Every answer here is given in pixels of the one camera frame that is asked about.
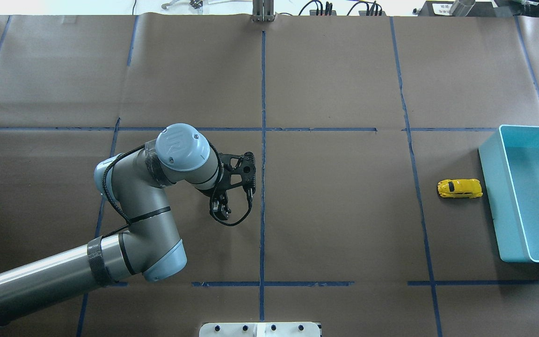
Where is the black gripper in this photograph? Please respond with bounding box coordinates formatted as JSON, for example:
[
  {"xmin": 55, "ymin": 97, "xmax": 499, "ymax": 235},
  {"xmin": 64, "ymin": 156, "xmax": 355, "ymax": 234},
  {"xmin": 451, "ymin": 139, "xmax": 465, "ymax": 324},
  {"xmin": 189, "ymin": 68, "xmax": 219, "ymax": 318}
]
[{"xmin": 210, "ymin": 152, "xmax": 256, "ymax": 221}]

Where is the yellow beetle toy car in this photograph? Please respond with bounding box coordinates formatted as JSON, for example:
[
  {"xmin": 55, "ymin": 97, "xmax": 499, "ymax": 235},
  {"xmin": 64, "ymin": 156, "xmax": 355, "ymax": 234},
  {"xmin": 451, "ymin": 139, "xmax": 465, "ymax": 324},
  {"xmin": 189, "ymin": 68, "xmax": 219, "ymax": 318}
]
[{"xmin": 437, "ymin": 178, "xmax": 483, "ymax": 198}]

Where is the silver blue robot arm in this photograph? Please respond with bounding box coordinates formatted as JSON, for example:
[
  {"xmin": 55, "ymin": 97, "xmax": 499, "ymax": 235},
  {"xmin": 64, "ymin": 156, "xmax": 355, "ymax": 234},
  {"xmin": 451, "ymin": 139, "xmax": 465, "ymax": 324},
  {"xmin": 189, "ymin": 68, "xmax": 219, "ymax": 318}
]
[{"xmin": 0, "ymin": 123, "xmax": 256, "ymax": 328}]

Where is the brown paper table cover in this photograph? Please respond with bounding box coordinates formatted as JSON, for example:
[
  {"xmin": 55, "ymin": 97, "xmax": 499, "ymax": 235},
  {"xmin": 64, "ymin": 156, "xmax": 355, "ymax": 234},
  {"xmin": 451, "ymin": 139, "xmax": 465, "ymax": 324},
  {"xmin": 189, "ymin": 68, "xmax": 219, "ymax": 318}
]
[{"xmin": 0, "ymin": 13, "xmax": 539, "ymax": 337}]

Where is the black power strip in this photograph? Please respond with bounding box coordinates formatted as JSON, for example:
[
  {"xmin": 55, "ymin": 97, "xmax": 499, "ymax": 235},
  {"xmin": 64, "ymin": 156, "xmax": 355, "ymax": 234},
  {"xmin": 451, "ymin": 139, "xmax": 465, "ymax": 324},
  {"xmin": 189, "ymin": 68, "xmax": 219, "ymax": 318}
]
[
  {"xmin": 358, "ymin": 1, "xmax": 386, "ymax": 16},
  {"xmin": 299, "ymin": 0, "xmax": 337, "ymax": 16}
]

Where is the black box under cup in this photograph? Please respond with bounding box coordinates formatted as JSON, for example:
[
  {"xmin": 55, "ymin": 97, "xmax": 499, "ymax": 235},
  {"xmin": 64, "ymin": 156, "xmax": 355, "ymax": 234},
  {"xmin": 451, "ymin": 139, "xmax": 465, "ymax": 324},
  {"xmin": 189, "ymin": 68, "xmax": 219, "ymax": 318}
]
[{"xmin": 413, "ymin": 0, "xmax": 496, "ymax": 17}]

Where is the teal plastic storage bin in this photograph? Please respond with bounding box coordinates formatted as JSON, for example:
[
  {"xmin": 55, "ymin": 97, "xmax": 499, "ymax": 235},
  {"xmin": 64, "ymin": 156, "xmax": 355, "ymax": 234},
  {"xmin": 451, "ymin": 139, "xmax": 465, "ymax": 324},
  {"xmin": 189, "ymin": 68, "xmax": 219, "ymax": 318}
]
[{"xmin": 478, "ymin": 125, "xmax": 539, "ymax": 263}]

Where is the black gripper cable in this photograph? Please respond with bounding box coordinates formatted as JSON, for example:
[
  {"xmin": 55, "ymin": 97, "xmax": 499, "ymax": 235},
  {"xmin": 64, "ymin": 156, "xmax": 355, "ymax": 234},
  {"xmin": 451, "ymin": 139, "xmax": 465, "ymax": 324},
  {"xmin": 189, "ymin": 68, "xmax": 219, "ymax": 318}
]
[{"xmin": 101, "ymin": 140, "xmax": 254, "ymax": 234}]

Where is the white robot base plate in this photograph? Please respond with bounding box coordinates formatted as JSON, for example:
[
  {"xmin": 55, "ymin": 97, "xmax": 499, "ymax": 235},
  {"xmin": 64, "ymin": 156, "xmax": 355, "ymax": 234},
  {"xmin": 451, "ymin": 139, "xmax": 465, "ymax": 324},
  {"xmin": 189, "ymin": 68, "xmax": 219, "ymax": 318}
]
[{"xmin": 198, "ymin": 322, "xmax": 322, "ymax": 337}]

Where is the aluminium frame post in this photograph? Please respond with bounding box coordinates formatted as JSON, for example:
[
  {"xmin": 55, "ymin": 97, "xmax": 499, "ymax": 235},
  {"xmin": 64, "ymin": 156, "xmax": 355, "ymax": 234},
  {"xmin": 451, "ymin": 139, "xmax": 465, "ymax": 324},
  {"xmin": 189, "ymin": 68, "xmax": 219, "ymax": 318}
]
[{"xmin": 252, "ymin": 0, "xmax": 276, "ymax": 22}]

